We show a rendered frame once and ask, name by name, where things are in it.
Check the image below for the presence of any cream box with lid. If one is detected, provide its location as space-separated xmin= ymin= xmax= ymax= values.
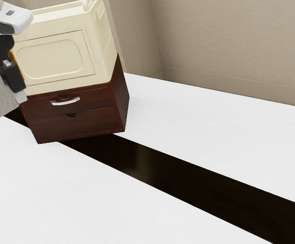
xmin=9 ymin=0 xmax=120 ymax=97

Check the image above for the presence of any dark wooden drawer cabinet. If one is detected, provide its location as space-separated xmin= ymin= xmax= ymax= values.
xmin=18 ymin=54 xmax=130 ymax=145

